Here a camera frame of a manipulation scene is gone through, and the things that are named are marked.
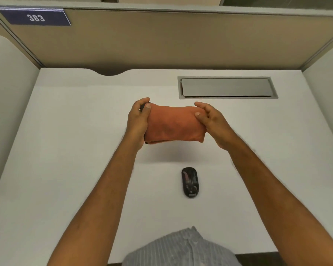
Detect grey striped shirt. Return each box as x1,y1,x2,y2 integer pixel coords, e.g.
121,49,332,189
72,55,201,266
123,226,242,266

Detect person's right hand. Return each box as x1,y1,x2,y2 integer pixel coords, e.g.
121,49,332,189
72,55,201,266
194,101,237,151

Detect white side divider panel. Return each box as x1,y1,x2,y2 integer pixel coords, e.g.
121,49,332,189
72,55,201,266
0,35,41,209
302,42,333,159

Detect person's left hand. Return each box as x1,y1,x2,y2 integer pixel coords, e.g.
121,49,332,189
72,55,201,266
123,97,152,152

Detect person's left forearm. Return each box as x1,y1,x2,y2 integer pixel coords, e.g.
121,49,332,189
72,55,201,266
47,137,140,266

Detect person's right forearm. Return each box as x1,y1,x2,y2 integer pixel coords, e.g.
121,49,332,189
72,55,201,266
225,136,333,266

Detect blue number sign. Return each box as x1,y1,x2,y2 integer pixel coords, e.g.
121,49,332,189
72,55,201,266
0,7,72,27

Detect beige desk partition panel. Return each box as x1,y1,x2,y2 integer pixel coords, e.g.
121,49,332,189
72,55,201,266
0,0,333,77

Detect black computer mouse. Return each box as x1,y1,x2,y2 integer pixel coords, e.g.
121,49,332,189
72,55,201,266
181,167,200,199

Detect grey desk cable flap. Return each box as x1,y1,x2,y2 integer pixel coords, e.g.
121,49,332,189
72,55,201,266
177,76,279,100

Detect orange cloth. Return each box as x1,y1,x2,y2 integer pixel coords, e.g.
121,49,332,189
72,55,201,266
140,102,208,144

